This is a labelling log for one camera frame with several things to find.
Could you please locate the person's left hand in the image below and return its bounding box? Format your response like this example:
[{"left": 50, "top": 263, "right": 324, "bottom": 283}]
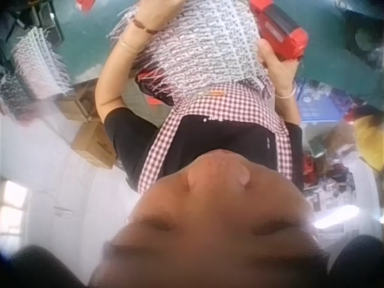
[{"left": 136, "top": 0, "right": 184, "bottom": 31}]

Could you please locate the person's right hand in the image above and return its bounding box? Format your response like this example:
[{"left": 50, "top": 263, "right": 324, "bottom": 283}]
[{"left": 257, "top": 38, "right": 297, "bottom": 96}]

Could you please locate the red tagging gun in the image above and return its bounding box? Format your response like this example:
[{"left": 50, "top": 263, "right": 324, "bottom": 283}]
[{"left": 248, "top": 0, "right": 310, "bottom": 63}]

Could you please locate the silver bangle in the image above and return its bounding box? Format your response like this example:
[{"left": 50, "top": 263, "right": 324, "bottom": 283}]
[{"left": 274, "top": 82, "right": 298, "bottom": 100}]

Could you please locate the gold bangle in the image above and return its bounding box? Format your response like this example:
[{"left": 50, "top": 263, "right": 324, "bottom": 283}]
[{"left": 118, "top": 37, "right": 139, "bottom": 55}]

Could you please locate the blue plastic crate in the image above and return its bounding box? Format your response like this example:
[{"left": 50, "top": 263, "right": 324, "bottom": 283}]
[{"left": 299, "top": 77, "right": 356, "bottom": 122}]

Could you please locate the dark red patterned cloth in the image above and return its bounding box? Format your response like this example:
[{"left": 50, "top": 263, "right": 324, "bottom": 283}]
[{"left": 136, "top": 68, "right": 175, "bottom": 106}]

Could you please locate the yellow bag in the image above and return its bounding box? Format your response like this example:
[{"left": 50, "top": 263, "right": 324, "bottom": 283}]
[{"left": 353, "top": 116, "right": 384, "bottom": 170}]

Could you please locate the cluttered shelf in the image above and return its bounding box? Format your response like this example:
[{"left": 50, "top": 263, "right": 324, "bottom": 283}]
[{"left": 302, "top": 149, "right": 377, "bottom": 211}]

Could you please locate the brown cardboard box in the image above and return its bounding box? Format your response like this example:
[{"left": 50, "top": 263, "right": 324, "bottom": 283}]
[
  {"left": 56, "top": 89, "right": 101, "bottom": 123},
  {"left": 71, "top": 121, "right": 118, "bottom": 169}
]

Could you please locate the black crate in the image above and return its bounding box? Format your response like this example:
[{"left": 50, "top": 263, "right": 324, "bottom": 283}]
[{"left": 0, "top": 0, "right": 64, "bottom": 47}]

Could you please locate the stack of white tag strips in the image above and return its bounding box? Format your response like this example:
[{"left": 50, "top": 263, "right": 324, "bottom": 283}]
[{"left": 10, "top": 26, "right": 73, "bottom": 98}]

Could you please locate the brown bead bracelet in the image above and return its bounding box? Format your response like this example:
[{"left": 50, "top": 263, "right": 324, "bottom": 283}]
[{"left": 131, "top": 17, "right": 161, "bottom": 34}]

